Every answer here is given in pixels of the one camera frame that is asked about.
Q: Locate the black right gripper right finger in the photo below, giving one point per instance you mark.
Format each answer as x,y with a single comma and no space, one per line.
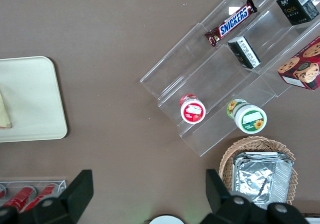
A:
216,191

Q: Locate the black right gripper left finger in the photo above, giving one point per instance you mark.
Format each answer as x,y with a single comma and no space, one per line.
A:
77,191

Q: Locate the triangular sandwich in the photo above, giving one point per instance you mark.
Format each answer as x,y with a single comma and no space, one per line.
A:
4,114

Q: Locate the light wicker basket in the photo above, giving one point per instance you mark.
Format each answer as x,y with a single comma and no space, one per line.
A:
252,141

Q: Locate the cream plastic tray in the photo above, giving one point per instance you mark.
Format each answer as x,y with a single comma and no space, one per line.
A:
32,96

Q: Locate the clear acrylic bottle rack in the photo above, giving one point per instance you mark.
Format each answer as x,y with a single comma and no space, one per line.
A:
61,184

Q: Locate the red cola bottle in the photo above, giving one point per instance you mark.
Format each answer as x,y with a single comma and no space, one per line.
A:
2,191
46,194
21,196

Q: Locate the aluminium foil container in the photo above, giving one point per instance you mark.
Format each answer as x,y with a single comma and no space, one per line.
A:
255,179

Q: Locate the green lid yogurt cup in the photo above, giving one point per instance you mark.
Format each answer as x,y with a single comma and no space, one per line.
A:
251,119

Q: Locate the red lid yogurt cup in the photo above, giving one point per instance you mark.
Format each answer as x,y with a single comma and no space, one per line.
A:
193,111

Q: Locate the white plastic crate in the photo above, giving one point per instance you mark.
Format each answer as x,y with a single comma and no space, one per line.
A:
313,221

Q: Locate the clear acrylic stepped shelf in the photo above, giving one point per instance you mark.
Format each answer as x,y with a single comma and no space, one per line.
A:
200,71

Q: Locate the small black box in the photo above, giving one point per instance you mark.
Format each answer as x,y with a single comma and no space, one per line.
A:
292,9
246,53

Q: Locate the red cookie box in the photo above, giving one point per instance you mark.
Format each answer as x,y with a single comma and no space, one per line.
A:
302,67

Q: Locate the Snickers chocolate bar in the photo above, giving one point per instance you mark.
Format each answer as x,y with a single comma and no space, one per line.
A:
232,22

